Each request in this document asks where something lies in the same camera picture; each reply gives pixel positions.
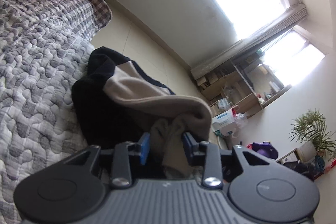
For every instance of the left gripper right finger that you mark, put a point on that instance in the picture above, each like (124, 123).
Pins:
(218, 164)

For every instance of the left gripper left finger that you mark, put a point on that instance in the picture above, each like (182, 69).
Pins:
(114, 166)

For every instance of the black and beige garment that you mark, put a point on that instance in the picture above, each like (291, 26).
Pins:
(116, 101)

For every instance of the white blue paper bag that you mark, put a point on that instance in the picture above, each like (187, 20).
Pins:
(224, 124)

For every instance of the purple bag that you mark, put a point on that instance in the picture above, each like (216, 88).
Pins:
(265, 148)

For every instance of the wooden shelf unit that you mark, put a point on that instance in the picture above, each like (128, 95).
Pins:
(246, 85)

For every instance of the green potted plant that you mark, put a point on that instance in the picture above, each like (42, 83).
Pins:
(312, 127)

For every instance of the grey white quilted blanket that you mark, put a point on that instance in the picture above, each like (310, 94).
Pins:
(45, 47)

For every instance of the grey curtain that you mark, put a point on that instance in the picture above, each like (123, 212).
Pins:
(290, 18)

